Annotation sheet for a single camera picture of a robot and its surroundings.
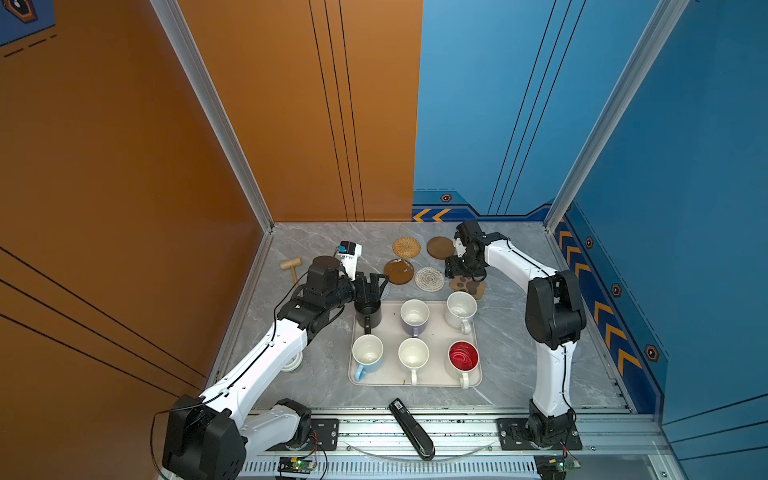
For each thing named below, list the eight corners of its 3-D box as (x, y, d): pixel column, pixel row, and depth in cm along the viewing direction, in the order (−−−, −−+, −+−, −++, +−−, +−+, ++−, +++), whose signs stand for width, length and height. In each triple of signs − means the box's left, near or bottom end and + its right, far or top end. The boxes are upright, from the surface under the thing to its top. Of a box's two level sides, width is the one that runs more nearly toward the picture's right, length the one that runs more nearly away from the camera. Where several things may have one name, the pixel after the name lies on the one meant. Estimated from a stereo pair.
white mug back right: (447, 339, 91) (451, 327, 84) (443, 304, 98) (446, 290, 92) (475, 339, 91) (481, 327, 84) (469, 304, 98) (474, 290, 92)
